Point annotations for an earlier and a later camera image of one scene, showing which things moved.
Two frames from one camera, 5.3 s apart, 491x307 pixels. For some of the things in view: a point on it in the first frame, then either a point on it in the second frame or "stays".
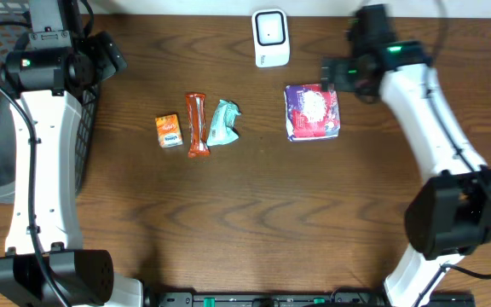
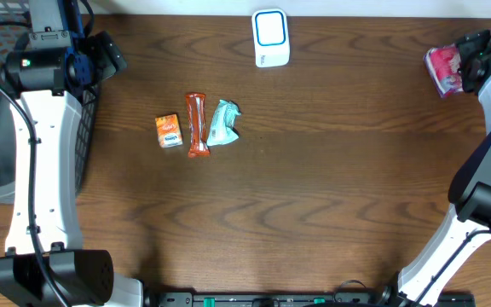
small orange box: x=169 y=130 stays
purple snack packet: x=311 y=112 to x=444 y=63
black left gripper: x=112 y=55 stays
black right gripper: x=339 y=81 to x=471 y=44
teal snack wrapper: x=222 y=130 stays
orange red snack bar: x=196 y=118 stays
